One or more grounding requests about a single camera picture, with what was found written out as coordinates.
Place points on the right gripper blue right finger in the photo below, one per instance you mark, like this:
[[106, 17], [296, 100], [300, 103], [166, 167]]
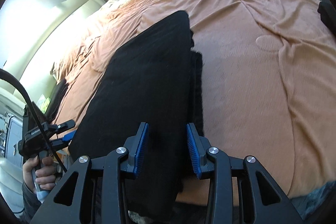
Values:
[[261, 199]]

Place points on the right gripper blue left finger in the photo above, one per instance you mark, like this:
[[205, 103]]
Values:
[[73, 200]]

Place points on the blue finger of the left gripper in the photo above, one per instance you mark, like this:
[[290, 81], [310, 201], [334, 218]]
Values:
[[61, 143], [60, 128]]

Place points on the black pants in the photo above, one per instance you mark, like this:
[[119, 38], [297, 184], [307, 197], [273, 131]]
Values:
[[153, 78]]

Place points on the person's left hand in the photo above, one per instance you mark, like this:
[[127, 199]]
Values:
[[45, 176]]

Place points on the green tissue pack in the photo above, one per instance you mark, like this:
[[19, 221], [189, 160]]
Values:
[[43, 103]]

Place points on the folded black garment left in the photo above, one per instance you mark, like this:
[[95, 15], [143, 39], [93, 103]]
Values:
[[57, 95]]

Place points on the folded black garment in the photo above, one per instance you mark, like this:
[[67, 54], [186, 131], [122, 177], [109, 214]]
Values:
[[328, 16], [57, 95]]

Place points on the cream padded headboard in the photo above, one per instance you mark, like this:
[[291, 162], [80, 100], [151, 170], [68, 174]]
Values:
[[27, 24]]

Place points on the orange bed blanket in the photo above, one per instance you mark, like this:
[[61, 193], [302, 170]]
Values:
[[268, 79]]

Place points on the folded black garment right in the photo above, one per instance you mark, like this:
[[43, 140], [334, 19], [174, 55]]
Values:
[[328, 16]]

